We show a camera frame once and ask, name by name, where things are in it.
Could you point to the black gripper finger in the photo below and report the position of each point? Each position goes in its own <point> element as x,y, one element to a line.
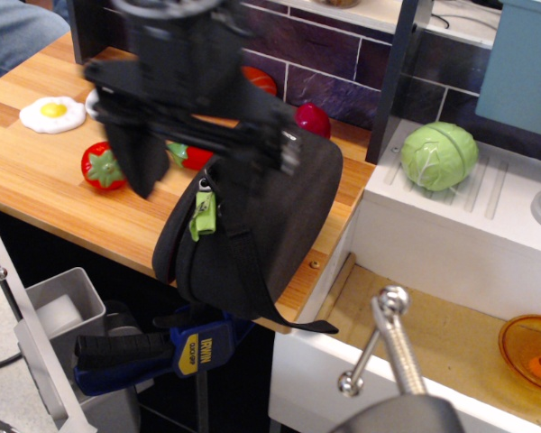
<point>259,174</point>
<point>141,154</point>

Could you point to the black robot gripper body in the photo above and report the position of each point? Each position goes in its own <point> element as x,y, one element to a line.
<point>188,83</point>

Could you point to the black zipper bag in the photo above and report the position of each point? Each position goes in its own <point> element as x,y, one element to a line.
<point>259,242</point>

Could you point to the green zipper pull tab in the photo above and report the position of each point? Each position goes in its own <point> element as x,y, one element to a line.
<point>203,220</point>

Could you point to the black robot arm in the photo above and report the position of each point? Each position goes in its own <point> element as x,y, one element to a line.
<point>169,14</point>

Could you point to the toy red chili pepper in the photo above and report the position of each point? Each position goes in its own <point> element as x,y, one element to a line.
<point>188,156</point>

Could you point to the toy red tomato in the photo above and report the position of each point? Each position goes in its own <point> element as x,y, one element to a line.
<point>100,168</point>

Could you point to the toy salmon sushi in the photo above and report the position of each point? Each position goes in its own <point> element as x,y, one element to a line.
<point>260,79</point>

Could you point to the toy ice cream cone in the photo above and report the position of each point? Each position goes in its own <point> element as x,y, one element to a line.
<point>90,104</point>

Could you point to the toy red apple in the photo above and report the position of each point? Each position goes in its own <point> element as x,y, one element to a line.
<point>313,119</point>

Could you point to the toy fried egg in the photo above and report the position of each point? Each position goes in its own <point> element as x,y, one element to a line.
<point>53,115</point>

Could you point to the grey plastic bin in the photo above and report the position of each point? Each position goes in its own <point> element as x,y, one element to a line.
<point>68,306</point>

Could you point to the blue Irwin bar clamp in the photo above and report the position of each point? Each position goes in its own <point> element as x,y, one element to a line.
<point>195,339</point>

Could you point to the toy green cabbage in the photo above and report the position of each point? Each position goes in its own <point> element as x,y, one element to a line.
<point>438,156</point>

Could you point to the person in blue jeans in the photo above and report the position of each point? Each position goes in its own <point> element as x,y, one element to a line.
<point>26,28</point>

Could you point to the white toy sink unit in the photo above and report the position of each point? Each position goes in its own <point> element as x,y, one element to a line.
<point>470,258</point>

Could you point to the light blue box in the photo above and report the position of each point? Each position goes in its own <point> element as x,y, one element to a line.
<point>511,89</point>

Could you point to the orange transparent bowl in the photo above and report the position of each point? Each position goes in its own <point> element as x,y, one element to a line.
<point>520,348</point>

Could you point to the grey metal frame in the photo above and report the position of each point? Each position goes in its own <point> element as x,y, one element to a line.
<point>57,396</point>

